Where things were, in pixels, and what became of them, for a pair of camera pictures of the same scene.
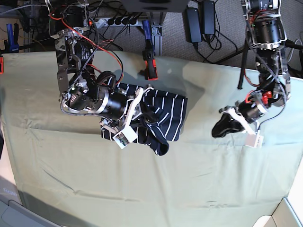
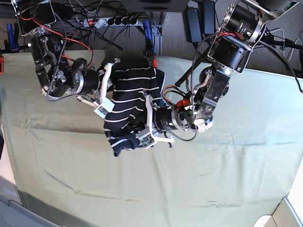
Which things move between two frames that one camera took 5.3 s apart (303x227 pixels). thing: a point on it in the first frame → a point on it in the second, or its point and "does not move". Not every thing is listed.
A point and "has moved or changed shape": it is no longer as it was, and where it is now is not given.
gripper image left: x=120 y=112 → x=105 y=82
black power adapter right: x=208 y=17 does not move
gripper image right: x=245 y=112 → x=159 y=119
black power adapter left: x=193 y=31 does not move
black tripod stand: x=295 y=71 → x=274 y=43
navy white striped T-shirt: x=159 y=119 has moved or changed shape
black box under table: x=153 y=5 does not move
